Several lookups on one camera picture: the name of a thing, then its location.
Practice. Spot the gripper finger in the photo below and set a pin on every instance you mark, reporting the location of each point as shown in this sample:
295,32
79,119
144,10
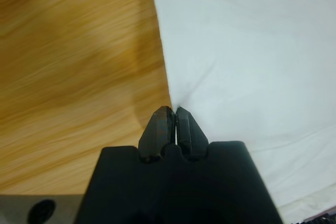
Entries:
156,134
190,137

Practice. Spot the grey metal bracket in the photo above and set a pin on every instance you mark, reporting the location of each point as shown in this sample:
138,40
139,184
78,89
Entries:
15,208

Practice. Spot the white t-shirt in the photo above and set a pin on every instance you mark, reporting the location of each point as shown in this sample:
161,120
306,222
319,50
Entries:
249,51

